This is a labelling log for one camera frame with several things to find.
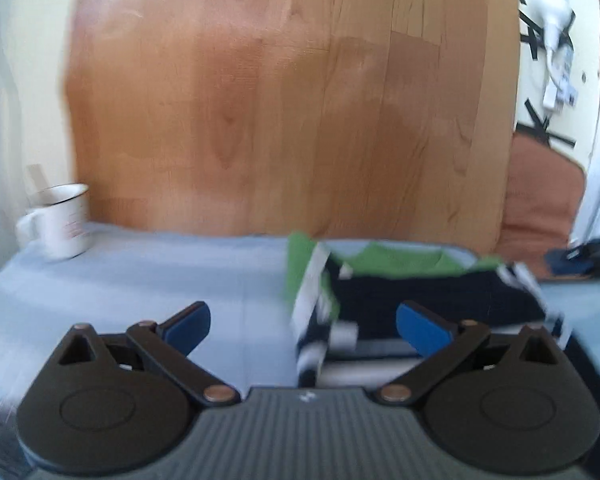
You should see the blue striped bed sheet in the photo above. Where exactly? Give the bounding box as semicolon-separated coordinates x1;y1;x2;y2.
0;220;600;480

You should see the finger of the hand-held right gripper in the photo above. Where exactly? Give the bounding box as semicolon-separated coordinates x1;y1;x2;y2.
545;249;595;277

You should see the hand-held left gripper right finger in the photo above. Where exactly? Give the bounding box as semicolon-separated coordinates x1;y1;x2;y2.
374;301;581;407

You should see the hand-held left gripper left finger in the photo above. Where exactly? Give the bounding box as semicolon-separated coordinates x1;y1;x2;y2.
40;301;242;406

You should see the navy green white striped sweater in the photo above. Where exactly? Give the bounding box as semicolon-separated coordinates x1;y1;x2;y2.
285;231;576;388

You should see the wood grain panel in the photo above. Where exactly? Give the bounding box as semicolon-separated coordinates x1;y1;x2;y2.
62;0;523;256

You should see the white enamel mug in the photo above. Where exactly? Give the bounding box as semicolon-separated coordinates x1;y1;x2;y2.
15;182;93;261

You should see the brown seat cushion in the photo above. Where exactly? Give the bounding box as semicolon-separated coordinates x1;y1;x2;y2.
497;132;588;281

